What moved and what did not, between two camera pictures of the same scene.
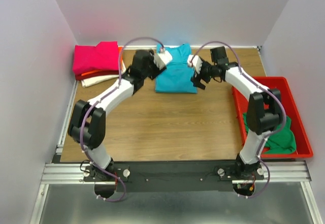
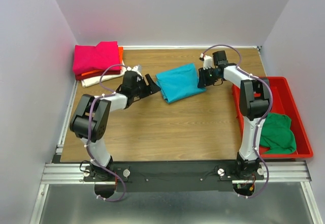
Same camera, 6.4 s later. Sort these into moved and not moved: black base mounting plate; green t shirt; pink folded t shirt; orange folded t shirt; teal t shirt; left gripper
Moved: teal t shirt; left gripper
Not moved: pink folded t shirt; green t shirt; black base mounting plate; orange folded t shirt
